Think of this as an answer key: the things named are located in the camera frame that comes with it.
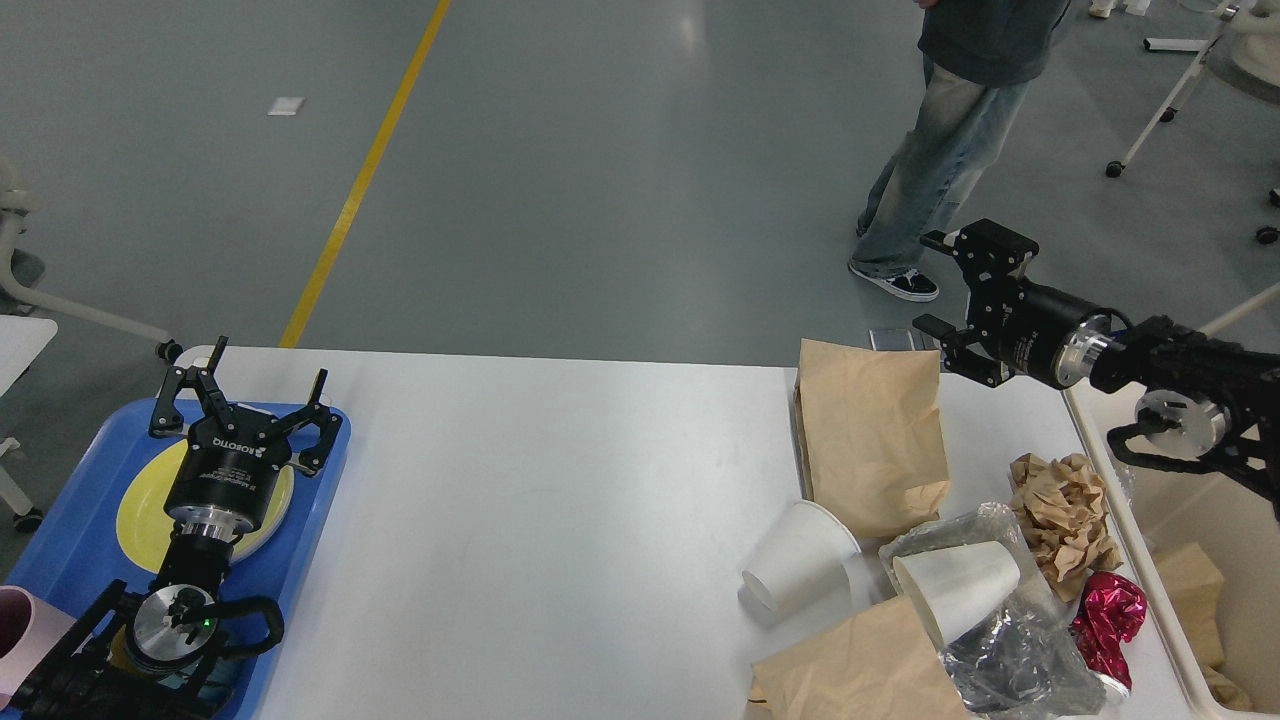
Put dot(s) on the white chair base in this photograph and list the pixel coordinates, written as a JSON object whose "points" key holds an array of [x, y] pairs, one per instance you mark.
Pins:
{"points": [[1265, 235], [17, 202]]}

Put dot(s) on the blue plastic tray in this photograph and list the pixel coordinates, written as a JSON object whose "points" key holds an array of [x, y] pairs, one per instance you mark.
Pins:
{"points": [[75, 554]]}

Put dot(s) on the large brown paper bag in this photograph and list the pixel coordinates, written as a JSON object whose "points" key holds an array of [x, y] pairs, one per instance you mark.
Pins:
{"points": [[873, 444]]}

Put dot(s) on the cardboard piece in bin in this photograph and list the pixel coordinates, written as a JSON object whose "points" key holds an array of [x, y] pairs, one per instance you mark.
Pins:
{"points": [[1194, 585]]}

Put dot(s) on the pink ribbed cup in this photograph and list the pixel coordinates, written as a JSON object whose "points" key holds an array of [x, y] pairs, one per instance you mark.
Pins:
{"points": [[30, 630]]}

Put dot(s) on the clear plastic wrap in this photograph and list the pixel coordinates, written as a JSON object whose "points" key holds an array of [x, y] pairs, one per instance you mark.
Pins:
{"points": [[1021, 662]]}

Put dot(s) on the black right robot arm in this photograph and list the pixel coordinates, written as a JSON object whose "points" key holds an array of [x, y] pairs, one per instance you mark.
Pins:
{"points": [[1208, 406]]}

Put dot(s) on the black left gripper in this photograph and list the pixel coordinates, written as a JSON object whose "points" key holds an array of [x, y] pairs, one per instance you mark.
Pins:
{"points": [[234, 456]]}

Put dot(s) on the teal mug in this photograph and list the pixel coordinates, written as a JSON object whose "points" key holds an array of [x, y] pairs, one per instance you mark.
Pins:
{"points": [[218, 688]]}

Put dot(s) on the beige plastic bin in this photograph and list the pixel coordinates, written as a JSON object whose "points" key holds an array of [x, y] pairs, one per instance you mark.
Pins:
{"points": [[1157, 511]]}

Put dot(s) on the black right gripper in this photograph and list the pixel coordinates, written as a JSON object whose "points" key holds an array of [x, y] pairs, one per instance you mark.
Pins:
{"points": [[1026, 328]]}

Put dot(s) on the lower brown paper bag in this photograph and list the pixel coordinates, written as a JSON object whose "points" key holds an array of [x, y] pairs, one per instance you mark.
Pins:
{"points": [[878, 664]]}

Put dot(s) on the yellow plastic plate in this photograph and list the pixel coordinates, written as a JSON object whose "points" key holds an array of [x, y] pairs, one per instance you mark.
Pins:
{"points": [[144, 531]]}

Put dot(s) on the left white chair base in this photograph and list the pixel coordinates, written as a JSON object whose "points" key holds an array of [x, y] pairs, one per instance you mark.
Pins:
{"points": [[17, 202]]}

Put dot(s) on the crumpled brown paper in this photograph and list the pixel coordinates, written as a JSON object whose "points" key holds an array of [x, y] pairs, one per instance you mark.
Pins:
{"points": [[1062, 511]]}

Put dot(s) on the person in jeans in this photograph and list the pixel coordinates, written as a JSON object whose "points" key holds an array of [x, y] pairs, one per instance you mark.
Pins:
{"points": [[979, 60]]}

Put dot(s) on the white paper cup lying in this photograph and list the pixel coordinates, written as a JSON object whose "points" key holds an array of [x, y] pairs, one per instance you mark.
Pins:
{"points": [[793, 560]]}

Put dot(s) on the red foil wrapper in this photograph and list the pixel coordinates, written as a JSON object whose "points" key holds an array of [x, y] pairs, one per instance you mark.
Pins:
{"points": [[1111, 612]]}

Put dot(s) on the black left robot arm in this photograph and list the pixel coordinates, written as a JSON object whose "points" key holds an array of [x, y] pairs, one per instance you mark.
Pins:
{"points": [[158, 585]]}

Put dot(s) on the white rolling stand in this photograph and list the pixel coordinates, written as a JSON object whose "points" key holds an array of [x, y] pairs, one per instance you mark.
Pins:
{"points": [[1223, 13]]}

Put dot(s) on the floor outlet plate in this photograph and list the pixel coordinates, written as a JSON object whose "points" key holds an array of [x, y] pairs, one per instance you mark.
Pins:
{"points": [[905, 339]]}

